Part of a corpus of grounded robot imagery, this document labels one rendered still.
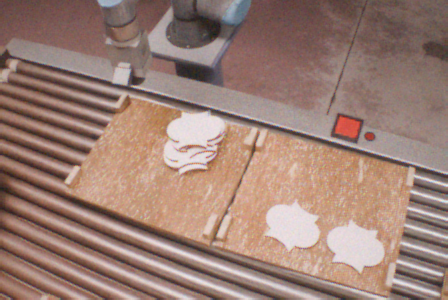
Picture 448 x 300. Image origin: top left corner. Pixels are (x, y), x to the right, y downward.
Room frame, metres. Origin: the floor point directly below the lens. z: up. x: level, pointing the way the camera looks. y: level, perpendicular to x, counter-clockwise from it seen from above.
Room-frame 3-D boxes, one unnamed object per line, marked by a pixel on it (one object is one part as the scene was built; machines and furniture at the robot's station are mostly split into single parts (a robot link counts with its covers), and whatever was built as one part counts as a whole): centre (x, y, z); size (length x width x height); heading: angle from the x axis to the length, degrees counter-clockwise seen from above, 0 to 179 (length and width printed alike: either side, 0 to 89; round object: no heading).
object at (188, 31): (1.31, 0.05, 0.93); 0.15 x 0.15 x 0.10
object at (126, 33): (0.91, 0.20, 1.26); 0.08 x 0.08 x 0.05
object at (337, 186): (0.56, -0.22, 0.93); 0.41 x 0.35 x 0.02; 63
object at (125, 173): (0.74, 0.16, 0.93); 0.41 x 0.35 x 0.02; 62
